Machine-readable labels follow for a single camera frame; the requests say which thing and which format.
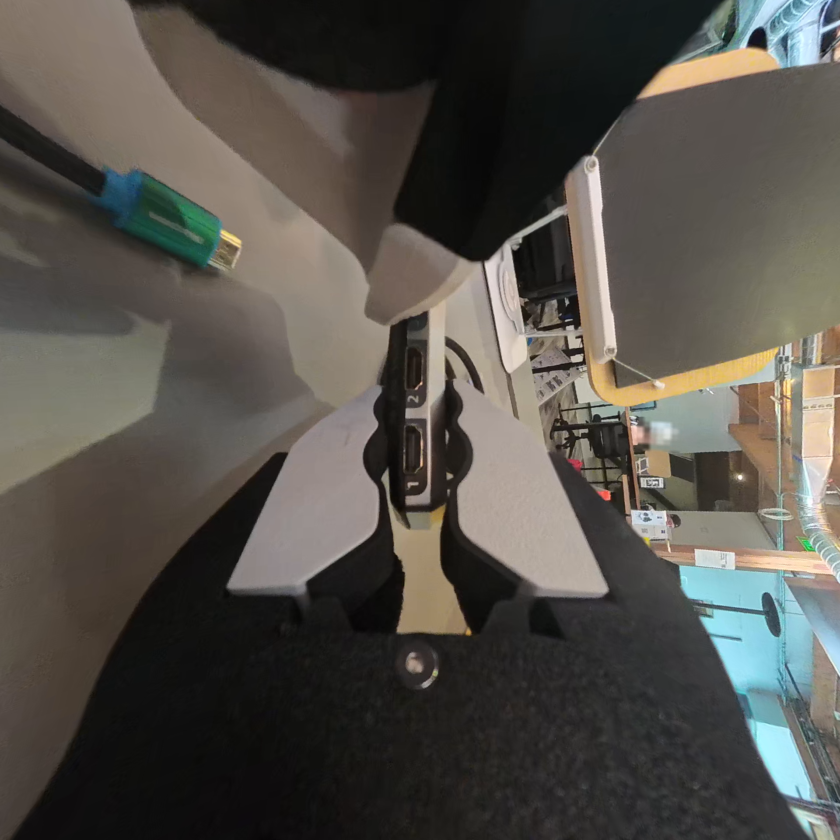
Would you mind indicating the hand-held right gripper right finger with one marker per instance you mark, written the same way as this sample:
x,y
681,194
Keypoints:
x,y
525,518

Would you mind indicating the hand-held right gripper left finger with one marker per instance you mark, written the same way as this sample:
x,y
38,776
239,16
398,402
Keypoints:
x,y
315,512

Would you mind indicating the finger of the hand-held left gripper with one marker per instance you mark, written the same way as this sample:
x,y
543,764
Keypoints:
x,y
410,279

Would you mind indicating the black and silver switch box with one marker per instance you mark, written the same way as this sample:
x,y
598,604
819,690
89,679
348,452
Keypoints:
x,y
415,426

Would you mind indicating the white clip bar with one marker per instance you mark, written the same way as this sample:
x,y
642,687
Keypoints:
x,y
590,262

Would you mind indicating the black board wooden rim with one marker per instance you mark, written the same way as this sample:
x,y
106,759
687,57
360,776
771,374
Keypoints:
x,y
722,216

